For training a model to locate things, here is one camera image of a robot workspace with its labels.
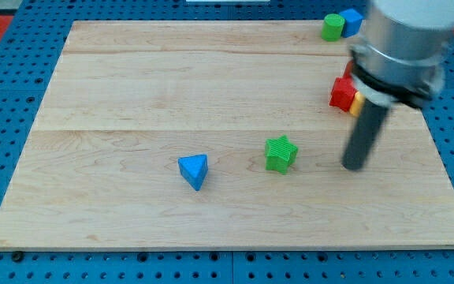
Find red block behind arm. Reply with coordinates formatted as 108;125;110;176
342;60;353;79

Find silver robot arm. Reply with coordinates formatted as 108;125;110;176
350;0;454;108

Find green star block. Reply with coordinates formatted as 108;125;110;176
264;135;299;174

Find red star block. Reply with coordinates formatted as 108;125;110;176
329;77;357;112

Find wooden board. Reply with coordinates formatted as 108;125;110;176
0;21;454;252

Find blue triangle block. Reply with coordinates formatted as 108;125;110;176
177;154;208;191

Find yellow block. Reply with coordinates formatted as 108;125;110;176
348;92;366;118

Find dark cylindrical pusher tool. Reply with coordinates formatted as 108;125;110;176
341;99;389;171

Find green cylinder block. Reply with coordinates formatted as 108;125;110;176
321;13;345;42

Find blue cube block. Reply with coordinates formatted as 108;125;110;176
339;8;363;38

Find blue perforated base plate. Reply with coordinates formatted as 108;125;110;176
0;0;454;283

